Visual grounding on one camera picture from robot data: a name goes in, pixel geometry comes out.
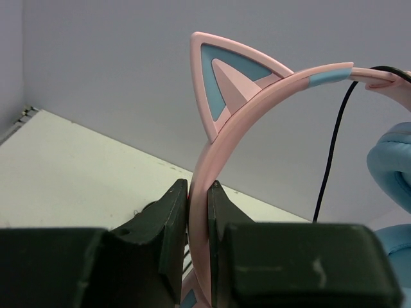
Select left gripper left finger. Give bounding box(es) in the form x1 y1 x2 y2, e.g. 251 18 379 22
1 179 188 307

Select metal table edge rail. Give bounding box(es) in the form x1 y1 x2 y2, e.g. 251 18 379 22
0 106 40 145

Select pink blue cat-ear headphones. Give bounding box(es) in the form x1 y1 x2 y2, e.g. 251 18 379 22
188 32 410 304

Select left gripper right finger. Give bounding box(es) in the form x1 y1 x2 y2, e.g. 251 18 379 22
207 182 403 307

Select black headphone cable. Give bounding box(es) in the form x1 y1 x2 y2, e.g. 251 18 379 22
311 65 411 223

